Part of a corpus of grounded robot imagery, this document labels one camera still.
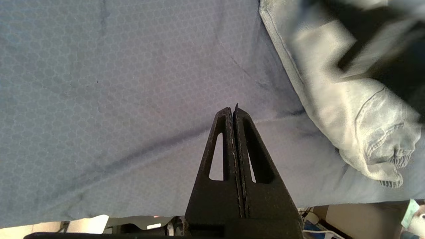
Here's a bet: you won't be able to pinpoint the brown cardboard box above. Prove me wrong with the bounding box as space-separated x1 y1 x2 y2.
314 201 412 239

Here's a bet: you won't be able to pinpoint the light blue denim shorts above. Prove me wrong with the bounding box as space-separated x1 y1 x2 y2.
259 0 422 189

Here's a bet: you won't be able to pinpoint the thin white cable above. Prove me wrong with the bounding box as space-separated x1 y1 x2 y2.
303 227 342 239

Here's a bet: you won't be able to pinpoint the dark blue bed sheet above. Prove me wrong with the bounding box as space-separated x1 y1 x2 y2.
0 0 425 229

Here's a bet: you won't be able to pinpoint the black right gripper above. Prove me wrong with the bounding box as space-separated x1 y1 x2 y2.
337 7 425 115

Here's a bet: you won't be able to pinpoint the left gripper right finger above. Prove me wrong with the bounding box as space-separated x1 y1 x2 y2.
234 104 301 219

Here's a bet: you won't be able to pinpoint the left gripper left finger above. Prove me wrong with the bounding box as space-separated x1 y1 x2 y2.
184 107 244 218

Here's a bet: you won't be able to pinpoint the pale green plastic item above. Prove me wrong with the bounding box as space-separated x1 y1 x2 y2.
401 199 420 229

